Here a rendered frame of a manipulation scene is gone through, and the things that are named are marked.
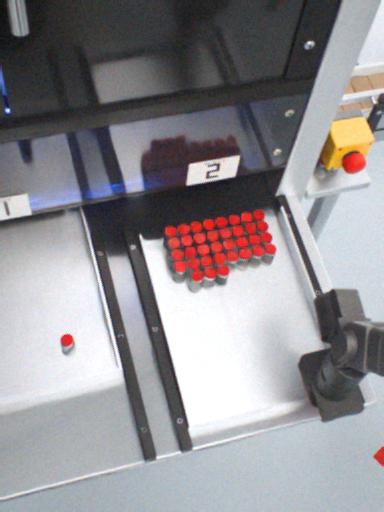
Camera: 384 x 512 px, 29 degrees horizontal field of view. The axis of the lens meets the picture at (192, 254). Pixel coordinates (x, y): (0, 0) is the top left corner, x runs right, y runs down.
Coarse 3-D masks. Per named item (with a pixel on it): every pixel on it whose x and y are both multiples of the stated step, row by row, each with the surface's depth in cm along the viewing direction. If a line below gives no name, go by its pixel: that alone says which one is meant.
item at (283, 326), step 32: (288, 224) 129; (160, 256) 128; (288, 256) 130; (160, 288) 125; (224, 288) 126; (256, 288) 126; (288, 288) 127; (160, 320) 120; (192, 320) 122; (224, 320) 123; (256, 320) 123; (288, 320) 124; (192, 352) 120; (224, 352) 120; (256, 352) 121; (288, 352) 121; (192, 384) 117; (224, 384) 118; (256, 384) 118; (288, 384) 119; (192, 416) 115; (224, 416) 112
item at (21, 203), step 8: (0, 200) 111; (8, 200) 112; (16, 200) 112; (24, 200) 113; (0, 208) 113; (16, 208) 114; (24, 208) 115; (0, 216) 115; (8, 216) 116; (16, 216) 116
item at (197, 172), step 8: (216, 160) 118; (224, 160) 118; (232, 160) 119; (192, 168) 118; (200, 168) 119; (208, 168) 119; (224, 168) 120; (232, 168) 121; (192, 176) 120; (200, 176) 121; (224, 176) 123; (232, 176) 123; (192, 184) 122
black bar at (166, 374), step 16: (128, 240) 127; (144, 272) 124; (144, 288) 123; (144, 304) 121; (160, 336) 119; (160, 352) 118; (160, 368) 116; (176, 384) 115; (176, 400) 114; (176, 416) 113; (176, 432) 113; (192, 448) 111
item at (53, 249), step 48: (0, 240) 126; (48, 240) 127; (0, 288) 122; (48, 288) 123; (96, 288) 124; (0, 336) 118; (48, 336) 119; (96, 336) 120; (0, 384) 115; (48, 384) 112
